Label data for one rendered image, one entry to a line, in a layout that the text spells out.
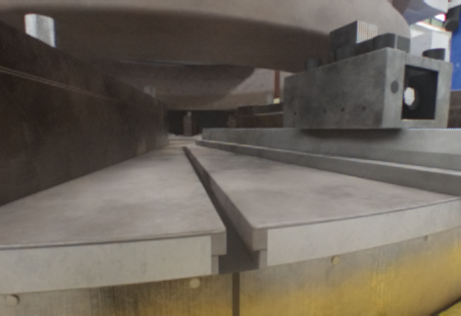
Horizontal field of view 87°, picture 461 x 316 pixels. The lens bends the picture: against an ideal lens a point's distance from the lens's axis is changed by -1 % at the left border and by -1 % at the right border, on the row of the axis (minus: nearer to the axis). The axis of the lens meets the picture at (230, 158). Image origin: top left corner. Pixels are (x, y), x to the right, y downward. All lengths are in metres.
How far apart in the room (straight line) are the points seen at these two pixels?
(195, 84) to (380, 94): 4.89
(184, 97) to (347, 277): 5.14
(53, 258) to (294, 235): 0.36
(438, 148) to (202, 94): 4.94
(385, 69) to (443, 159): 0.27
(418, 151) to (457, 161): 0.09
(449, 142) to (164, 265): 0.72
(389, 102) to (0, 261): 0.87
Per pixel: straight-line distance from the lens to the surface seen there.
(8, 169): 0.69
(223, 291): 0.48
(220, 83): 5.39
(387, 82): 0.81
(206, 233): 0.39
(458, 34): 5.53
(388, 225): 0.58
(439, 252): 0.81
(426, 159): 0.83
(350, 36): 1.07
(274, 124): 2.34
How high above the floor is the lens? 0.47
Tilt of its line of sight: 7 degrees down
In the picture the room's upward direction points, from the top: straight up
